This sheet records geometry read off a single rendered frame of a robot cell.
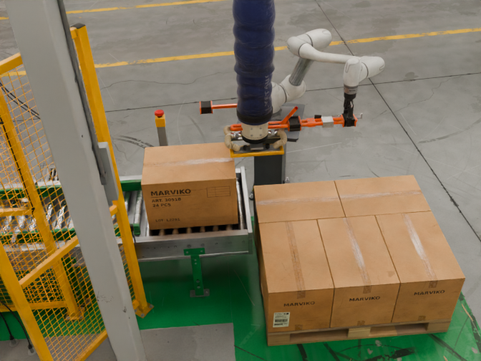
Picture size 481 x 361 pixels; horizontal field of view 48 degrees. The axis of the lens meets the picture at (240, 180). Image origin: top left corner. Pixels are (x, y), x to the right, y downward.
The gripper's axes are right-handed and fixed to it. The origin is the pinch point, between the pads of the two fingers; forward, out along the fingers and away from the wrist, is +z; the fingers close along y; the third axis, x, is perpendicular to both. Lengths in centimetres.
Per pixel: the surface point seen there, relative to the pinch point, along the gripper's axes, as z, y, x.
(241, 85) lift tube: -33, 7, -67
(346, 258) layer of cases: 65, 60, -8
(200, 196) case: 37, 22, -97
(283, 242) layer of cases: 65, 42, -46
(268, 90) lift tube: -29, 8, -52
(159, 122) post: 22, -44, -124
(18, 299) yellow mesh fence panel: 24, 106, -189
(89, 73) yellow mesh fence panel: -68, 48, -143
